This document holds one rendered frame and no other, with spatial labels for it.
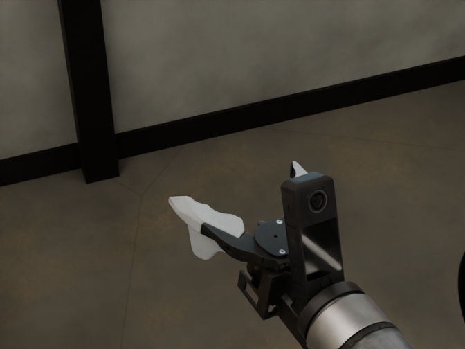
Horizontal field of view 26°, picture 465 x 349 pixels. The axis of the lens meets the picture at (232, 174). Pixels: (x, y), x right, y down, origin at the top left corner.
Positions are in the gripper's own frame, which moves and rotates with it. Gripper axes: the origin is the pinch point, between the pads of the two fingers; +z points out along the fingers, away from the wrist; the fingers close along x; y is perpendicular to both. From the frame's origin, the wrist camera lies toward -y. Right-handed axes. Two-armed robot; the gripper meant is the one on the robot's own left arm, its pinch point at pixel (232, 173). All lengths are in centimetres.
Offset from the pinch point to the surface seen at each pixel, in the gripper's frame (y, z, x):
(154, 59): 84, 131, 63
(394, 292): 112, 54, 94
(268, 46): 83, 125, 96
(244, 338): 117, 61, 54
